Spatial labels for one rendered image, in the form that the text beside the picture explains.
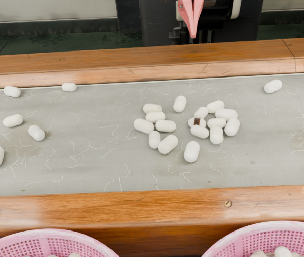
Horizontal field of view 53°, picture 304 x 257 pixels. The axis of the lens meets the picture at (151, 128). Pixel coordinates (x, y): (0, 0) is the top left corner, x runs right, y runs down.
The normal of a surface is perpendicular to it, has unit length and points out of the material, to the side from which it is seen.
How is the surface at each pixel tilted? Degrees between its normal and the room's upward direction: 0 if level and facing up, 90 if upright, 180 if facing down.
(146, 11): 90
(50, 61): 0
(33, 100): 0
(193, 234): 90
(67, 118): 0
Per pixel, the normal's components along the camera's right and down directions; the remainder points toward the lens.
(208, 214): -0.06, -0.74
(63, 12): -0.04, 0.66
